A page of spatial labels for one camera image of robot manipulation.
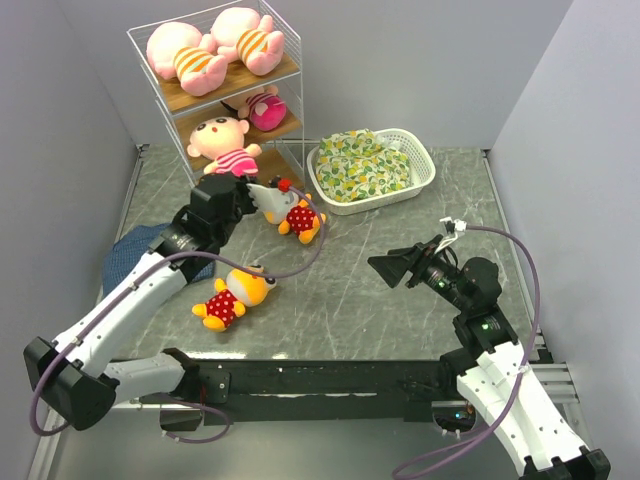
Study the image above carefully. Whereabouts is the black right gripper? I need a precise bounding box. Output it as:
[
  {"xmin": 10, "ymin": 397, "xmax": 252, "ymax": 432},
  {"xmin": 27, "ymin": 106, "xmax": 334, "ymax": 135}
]
[{"xmin": 367, "ymin": 234, "xmax": 470, "ymax": 311}]

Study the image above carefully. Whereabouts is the yellow plush red dotted dress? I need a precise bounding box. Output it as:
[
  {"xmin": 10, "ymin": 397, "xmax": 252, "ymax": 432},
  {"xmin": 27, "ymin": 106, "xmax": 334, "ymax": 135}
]
[{"xmin": 192, "ymin": 265, "xmax": 276, "ymax": 332}]

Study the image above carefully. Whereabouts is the black-haired doll pink striped dress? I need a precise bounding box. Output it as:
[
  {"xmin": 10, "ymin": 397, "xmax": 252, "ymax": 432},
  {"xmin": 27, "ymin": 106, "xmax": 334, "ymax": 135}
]
[{"xmin": 221, "ymin": 85, "xmax": 288, "ymax": 132}]

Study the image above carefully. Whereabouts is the pink plush pig striped shirt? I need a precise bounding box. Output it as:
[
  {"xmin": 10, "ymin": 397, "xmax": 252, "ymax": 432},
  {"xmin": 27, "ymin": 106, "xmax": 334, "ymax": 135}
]
[{"xmin": 146, "ymin": 21, "xmax": 228, "ymax": 97}]

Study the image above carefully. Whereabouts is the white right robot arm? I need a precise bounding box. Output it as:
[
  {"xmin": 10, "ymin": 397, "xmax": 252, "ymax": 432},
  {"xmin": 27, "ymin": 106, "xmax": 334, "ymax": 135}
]
[{"xmin": 368, "ymin": 240, "xmax": 611, "ymax": 479}]

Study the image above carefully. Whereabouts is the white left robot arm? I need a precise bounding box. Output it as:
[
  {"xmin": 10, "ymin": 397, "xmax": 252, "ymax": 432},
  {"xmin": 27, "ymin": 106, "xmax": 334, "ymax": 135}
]
[{"xmin": 23, "ymin": 173, "xmax": 261, "ymax": 431}]

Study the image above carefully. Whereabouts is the blue checked cloth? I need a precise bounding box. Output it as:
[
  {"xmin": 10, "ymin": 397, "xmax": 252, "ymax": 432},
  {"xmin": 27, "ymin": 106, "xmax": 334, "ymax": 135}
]
[{"xmin": 102, "ymin": 223, "xmax": 184, "ymax": 297}]

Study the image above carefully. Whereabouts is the white plastic basket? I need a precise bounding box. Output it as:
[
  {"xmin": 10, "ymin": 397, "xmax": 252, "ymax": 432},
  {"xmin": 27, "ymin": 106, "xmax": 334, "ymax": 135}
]
[{"xmin": 306, "ymin": 128, "xmax": 436, "ymax": 216}]

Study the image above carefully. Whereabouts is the lemon print cloth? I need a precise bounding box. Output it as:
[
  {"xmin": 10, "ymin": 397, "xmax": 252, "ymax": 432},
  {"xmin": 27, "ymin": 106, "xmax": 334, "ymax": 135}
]
[{"xmin": 314, "ymin": 129, "xmax": 411, "ymax": 203}]

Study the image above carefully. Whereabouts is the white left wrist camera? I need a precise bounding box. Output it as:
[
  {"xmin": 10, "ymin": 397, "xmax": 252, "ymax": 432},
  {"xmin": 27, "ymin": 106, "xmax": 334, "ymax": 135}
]
[{"xmin": 247, "ymin": 178, "xmax": 300, "ymax": 215}]

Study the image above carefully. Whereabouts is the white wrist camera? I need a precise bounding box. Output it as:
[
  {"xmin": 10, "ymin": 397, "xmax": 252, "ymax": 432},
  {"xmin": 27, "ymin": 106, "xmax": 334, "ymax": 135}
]
[
  {"xmin": 247, "ymin": 178, "xmax": 300, "ymax": 215},
  {"xmin": 435, "ymin": 217, "xmax": 467, "ymax": 253}
]

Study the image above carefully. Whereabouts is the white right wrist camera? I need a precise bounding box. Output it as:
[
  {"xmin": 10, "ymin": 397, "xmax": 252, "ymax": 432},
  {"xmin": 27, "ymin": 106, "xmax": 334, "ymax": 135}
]
[{"xmin": 435, "ymin": 217, "xmax": 467, "ymax": 253}]

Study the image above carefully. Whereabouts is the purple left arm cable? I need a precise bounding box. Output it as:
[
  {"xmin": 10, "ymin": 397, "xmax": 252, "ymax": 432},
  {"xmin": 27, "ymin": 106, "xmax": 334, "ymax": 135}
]
[{"xmin": 29, "ymin": 184, "xmax": 329, "ymax": 437}]

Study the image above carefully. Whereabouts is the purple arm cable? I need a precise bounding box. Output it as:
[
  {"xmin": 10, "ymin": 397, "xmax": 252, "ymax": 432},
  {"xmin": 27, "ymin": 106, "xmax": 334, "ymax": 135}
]
[
  {"xmin": 392, "ymin": 224, "xmax": 542, "ymax": 479},
  {"xmin": 29, "ymin": 184, "xmax": 329, "ymax": 437}
]

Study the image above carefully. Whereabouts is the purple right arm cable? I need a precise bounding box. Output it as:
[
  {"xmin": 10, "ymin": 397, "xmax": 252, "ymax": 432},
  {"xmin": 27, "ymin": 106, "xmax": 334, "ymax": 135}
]
[{"xmin": 392, "ymin": 224, "xmax": 542, "ymax": 479}]

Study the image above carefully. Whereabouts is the white wire wooden shelf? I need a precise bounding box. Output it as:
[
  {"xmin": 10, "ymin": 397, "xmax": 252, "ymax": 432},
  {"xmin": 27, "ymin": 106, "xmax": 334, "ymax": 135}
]
[{"xmin": 127, "ymin": 1, "xmax": 304, "ymax": 183}]

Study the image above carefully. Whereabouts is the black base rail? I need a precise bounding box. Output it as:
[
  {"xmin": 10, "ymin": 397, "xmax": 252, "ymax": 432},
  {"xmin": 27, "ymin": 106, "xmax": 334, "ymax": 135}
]
[{"xmin": 138, "ymin": 357, "xmax": 481, "ymax": 434}]

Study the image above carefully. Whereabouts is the purple cable loop under rail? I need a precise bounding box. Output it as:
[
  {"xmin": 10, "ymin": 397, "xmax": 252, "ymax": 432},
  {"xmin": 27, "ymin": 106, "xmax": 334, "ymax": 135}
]
[{"xmin": 159, "ymin": 394, "xmax": 235, "ymax": 445}]

